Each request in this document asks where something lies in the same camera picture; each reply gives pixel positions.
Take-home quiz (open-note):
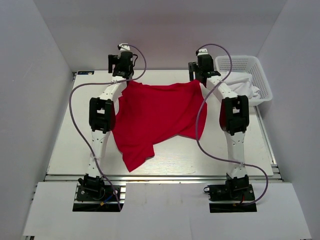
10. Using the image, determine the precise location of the red t shirt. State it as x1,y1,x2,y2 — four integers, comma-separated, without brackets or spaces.
112,80,207,172

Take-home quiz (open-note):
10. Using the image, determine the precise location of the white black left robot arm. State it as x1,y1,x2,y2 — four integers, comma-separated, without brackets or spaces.
78,46,134,200

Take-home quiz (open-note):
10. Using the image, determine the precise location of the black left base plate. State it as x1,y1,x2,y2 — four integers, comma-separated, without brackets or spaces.
72,185,120,213

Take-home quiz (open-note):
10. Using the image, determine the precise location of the black blue sticker label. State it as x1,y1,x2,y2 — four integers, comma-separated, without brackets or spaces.
77,70,95,75

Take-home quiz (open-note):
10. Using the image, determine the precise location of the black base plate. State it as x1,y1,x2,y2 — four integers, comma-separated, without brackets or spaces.
203,184,257,214
72,185,120,213

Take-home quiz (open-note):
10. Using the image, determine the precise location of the white t shirt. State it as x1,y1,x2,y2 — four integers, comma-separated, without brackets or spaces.
223,72,261,100

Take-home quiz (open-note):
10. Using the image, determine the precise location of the white plastic basket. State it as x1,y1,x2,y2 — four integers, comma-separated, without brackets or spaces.
215,55,273,106

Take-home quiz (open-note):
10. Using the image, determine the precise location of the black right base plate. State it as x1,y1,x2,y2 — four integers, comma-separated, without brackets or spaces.
203,184,257,214

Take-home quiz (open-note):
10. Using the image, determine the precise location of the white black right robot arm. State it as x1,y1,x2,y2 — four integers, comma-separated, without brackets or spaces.
188,48,250,200

